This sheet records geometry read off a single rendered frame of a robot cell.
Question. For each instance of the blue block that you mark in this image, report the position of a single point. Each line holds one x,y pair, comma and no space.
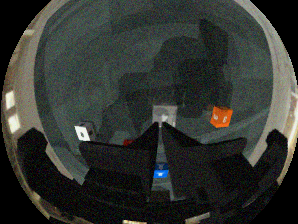
162,170

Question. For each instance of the red block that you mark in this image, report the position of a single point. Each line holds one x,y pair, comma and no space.
127,142

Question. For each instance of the orange block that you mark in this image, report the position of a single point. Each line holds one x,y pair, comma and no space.
221,116

